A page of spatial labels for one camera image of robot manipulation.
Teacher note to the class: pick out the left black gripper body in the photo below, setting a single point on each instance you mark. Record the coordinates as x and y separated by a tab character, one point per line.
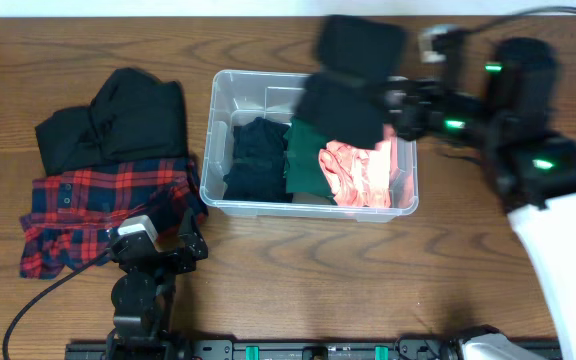
169	252

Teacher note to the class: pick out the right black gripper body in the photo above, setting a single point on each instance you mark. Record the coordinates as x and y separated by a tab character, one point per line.
434	114

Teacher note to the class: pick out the black cloth with tape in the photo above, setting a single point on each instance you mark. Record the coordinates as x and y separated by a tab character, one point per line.
343	100

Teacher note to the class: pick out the red navy plaid shirt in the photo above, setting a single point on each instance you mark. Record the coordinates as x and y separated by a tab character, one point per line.
73	214

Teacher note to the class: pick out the pink cloth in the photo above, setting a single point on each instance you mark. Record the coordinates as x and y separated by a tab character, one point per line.
360	177

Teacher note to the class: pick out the dark navy cloth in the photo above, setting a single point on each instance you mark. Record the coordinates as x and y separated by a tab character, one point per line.
257	172

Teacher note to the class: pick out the black hooded sweatshirt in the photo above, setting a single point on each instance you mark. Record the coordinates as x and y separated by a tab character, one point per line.
134	116

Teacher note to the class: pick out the dark green cloth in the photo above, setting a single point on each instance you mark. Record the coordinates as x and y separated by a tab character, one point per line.
302	171

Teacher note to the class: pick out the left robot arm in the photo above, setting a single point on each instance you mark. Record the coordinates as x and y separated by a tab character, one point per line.
143	298

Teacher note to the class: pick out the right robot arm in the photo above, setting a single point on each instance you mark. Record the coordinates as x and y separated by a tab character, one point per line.
528	165

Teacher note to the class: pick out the clear plastic storage bin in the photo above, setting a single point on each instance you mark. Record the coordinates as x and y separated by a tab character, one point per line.
239	97

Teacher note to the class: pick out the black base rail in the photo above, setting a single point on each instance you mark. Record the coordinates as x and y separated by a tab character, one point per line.
229	350

